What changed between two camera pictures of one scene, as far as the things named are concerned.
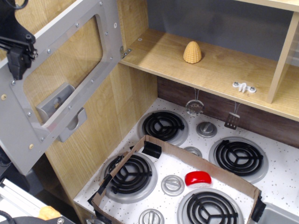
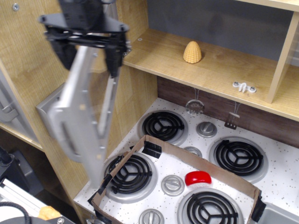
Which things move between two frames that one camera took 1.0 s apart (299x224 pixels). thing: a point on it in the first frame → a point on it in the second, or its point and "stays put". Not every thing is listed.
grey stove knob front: (151, 216) stays put
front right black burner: (211, 208) stays put
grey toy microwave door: (23, 140) → (77, 113)
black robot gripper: (12, 33) → (84, 21)
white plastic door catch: (243, 87) stays put
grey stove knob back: (206, 129) stays put
